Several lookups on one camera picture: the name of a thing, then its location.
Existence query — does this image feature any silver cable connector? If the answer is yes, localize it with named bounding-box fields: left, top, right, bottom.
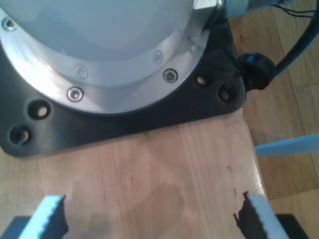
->
left=216, top=0, right=275, bottom=18

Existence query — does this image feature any teal white-edged table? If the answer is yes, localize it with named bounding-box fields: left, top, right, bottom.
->
left=254, top=133, right=319, bottom=157

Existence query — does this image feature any thin black cable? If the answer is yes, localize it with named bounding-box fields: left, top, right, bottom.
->
left=274, top=7, right=319, bottom=75

